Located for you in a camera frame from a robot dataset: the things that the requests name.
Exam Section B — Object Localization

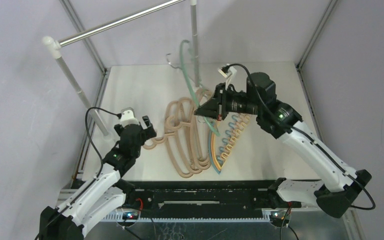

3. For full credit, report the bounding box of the green wire hanger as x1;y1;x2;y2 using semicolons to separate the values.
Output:
165;40;222;137

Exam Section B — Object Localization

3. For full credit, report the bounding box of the yellow wire hanger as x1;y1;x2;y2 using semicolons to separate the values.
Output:
211;114;253;172

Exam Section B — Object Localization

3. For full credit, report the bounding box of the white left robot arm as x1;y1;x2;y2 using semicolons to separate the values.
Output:
36;110;157;240

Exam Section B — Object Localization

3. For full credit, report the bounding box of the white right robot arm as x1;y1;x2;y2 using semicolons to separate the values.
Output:
194;72;372;218

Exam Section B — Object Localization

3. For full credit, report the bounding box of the beige plastic hanger leftmost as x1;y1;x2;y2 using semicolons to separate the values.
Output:
143;97;200;179

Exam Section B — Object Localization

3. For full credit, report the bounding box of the white rack foot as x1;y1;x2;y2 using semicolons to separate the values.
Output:
177;67;201;92

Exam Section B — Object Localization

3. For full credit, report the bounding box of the metal clothes rack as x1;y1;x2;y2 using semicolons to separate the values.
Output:
41;0;203;143

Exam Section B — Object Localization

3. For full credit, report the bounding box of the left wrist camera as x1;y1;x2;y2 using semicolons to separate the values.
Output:
119;107;140;127

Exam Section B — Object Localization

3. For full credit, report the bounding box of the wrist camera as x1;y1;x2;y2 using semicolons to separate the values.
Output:
218;65;237;85
119;107;140;127

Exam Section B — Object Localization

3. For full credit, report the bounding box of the blue wire hanger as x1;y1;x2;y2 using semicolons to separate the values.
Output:
208;114;243;175

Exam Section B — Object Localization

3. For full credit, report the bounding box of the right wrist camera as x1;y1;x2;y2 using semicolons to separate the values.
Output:
218;65;237;85

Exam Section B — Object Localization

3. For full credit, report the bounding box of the black right camera cable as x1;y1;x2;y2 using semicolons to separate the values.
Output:
226;63;377;211

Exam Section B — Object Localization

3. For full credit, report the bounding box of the black camera cable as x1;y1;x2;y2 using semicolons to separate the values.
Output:
226;63;377;211
34;106;122;240

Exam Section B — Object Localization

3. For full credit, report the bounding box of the black left camera cable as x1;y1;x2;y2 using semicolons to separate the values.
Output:
34;106;122;240

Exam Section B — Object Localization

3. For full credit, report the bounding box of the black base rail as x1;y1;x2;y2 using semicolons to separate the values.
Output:
71;178;339;220

